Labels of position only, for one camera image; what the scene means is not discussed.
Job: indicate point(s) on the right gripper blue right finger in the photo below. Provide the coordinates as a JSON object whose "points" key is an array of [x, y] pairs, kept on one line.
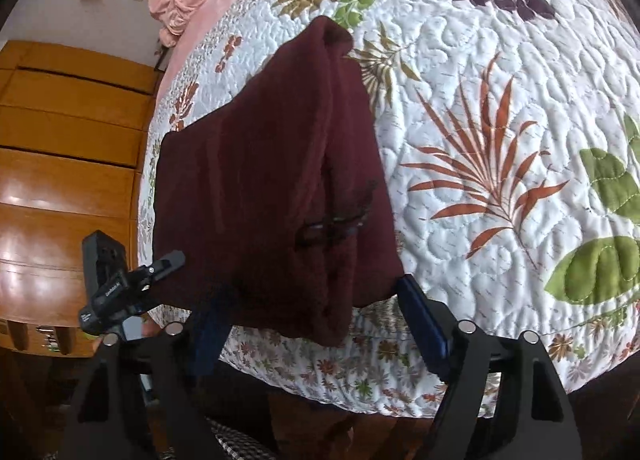
{"points": [[503, 399]]}

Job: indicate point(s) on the maroon pants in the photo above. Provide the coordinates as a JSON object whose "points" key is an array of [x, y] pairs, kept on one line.
{"points": [[278, 199]]}

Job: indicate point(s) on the floral quilted bedspread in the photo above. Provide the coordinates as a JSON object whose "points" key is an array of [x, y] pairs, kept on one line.
{"points": [[509, 135]]}

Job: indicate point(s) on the orange wooden wardrobe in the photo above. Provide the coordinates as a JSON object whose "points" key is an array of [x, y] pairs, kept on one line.
{"points": [[73, 133]]}

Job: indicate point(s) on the checkered trouser leg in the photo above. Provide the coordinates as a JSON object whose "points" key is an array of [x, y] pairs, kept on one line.
{"points": [[240, 444]]}

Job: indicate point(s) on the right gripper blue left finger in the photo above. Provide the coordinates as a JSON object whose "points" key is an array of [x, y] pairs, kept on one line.
{"points": [[108, 419]]}

